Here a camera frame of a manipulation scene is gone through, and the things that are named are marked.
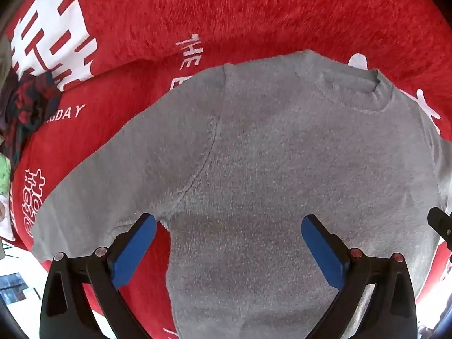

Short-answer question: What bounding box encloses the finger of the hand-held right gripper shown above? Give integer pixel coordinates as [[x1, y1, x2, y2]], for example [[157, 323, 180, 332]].
[[427, 208, 452, 251]]

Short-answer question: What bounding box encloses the green cushion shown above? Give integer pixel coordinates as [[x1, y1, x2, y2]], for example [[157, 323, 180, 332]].
[[0, 153, 13, 193]]

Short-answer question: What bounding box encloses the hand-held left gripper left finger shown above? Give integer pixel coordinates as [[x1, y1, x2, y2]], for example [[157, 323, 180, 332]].
[[40, 213, 158, 339]]

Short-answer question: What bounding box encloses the white printed cushion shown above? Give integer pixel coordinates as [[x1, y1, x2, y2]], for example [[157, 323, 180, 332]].
[[0, 191, 16, 241]]

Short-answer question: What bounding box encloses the grey fleece sweater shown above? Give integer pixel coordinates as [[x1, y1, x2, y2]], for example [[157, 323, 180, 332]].
[[30, 50, 452, 339]]

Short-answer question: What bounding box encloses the olive cloth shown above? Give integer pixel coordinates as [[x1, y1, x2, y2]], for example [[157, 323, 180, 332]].
[[0, 33, 15, 89]]

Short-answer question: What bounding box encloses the red printed blanket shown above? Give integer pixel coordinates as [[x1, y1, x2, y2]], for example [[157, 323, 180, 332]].
[[7, 0, 452, 339]]

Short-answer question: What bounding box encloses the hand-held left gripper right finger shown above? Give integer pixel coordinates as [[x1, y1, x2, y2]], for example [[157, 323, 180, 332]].
[[301, 214, 419, 339]]

